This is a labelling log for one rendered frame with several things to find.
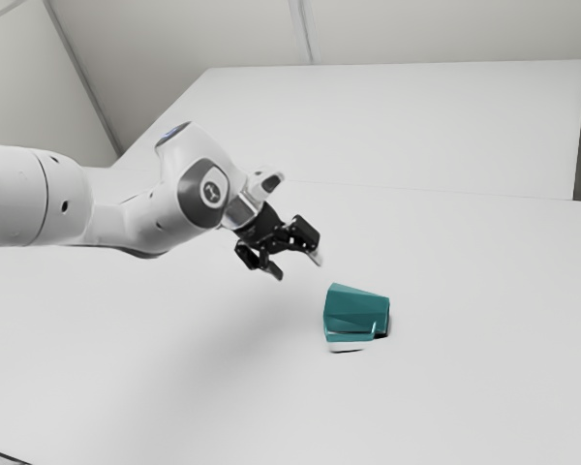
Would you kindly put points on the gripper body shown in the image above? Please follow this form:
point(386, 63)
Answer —
point(264, 227)

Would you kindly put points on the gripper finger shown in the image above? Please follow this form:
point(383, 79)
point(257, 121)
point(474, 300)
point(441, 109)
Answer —
point(304, 237)
point(259, 261)

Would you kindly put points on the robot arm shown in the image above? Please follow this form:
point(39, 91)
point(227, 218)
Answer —
point(126, 218)

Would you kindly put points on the teal faceted mug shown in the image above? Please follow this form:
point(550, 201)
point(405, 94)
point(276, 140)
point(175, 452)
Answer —
point(353, 312)

